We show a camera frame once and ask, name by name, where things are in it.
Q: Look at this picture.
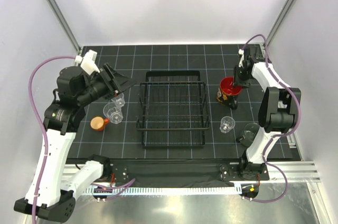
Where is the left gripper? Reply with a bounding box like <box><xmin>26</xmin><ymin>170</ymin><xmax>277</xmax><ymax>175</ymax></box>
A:
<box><xmin>76</xmin><ymin>63</ymin><xmax>136</xmax><ymax>107</ymax></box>

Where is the black red skull mug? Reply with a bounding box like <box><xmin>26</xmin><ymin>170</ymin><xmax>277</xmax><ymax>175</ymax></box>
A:
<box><xmin>217</xmin><ymin>77</ymin><xmax>242</xmax><ymax>110</ymax></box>

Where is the small orange cup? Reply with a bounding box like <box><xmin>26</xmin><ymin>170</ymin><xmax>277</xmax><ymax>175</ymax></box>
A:
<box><xmin>90</xmin><ymin>116</ymin><xmax>109</xmax><ymax>131</ymax></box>

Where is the grey green mug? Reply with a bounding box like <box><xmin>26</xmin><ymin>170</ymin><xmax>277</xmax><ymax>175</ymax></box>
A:
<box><xmin>236</xmin><ymin>123</ymin><xmax>260</xmax><ymax>147</ymax></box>

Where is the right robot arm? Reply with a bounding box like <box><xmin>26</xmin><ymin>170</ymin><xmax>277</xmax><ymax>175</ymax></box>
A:
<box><xmin>232</xmin><ymin>45</ymin><xmax>301</xmax><ymax>180</ymax></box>

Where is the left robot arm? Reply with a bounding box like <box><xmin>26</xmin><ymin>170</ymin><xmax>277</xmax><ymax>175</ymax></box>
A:
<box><xmin>14</xmin><ymin>63</ymin><xmax>136</xmax><ymax>223</ymax></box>

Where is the small clear plastic cup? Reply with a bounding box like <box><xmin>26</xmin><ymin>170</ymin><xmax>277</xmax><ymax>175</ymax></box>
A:
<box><xmin>111</xmin><ymin>93</ymin><xmax>125</xmax><ymax>107</ymax></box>

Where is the large clear plastic cup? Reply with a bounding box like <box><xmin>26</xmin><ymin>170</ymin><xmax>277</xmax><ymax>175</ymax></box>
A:
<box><xmin>103</xmin><ymin>102</ymin><xmax>123</xmax><ymax>124</ymax></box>

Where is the black grid mat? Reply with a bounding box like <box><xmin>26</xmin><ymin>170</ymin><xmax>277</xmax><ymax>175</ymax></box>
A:
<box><xmin>68</xmin><ymin>44</ymin><xmax>264</xmax><ymax>159</ymax></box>

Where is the clear cup right side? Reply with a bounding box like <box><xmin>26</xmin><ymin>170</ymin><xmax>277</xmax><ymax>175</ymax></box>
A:
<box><xmin>220</xmin><ymin>116</ymin><xmax>236</xmax><ymax>134</ymax></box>

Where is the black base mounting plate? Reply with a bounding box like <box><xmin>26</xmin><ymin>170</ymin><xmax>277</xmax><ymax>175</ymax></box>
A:
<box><xmin>79</xmin><ymin>158</ymin><xmax>270</xmax><ymax>189</ymax></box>

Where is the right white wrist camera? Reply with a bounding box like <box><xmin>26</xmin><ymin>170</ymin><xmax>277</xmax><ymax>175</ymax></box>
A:
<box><xmin>238</xmin><ymin>49</ymin><xmax>245</xmax><ymax>68</ymax></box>

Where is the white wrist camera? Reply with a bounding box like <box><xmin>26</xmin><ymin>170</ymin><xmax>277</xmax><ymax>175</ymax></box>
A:
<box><xmin>74</xmin><ymin>50</ymin><xmax>100</xmax><ymax>75</ymax></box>
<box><xmin>238</xmin><ymin>49</ymin><xmax>245</xmax><ymax>68</ymax></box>

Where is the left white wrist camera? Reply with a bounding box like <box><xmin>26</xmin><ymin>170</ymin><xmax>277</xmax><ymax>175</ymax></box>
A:
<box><xmin>74</xmin><ymin>50</ymin><xmax>100</xmax><ymax>75</ymax></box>

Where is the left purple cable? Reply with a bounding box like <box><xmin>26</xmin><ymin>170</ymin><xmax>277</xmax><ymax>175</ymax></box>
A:
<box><xmin>28</xmin><ymin>55</ymin><xmax>77</xmax><ymax>218</ymax></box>

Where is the black wire dish rack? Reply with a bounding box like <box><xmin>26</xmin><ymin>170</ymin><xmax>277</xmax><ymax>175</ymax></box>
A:
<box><xmin>136</xmin><ymin>70</ymin><xmax>210</xmax><ymax>148</ymax></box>

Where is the left aluminium frame post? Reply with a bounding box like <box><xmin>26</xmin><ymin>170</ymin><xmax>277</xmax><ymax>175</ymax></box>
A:
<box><xmin>46</xmin><ymin>0</ymin><xmax>81</xmax><ymax>53</ymax></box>

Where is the aluminium frame post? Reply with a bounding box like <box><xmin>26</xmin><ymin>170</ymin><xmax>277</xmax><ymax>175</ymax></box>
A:
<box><xmin>46</xmin><ymin>0</ymin><xmax>81</xmax><ymax>53</ymax></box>
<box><xmin>264</xmin><ymin>0</ymin><xmax>296</xmax><ymax>45</ymax></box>

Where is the white slotted cable duct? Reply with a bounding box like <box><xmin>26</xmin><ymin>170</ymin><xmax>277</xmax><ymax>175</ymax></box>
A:
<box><xmin>84</xmin><ymin>184</ymin><xmax>242</xmax><ymax>197</ymax></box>

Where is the right aluminium frame post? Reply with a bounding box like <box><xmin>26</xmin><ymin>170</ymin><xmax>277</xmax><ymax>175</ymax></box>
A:
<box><xmin>264</xmin><ymin>0</ymin><xmax>296</xmax><ymax>45</ymax></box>

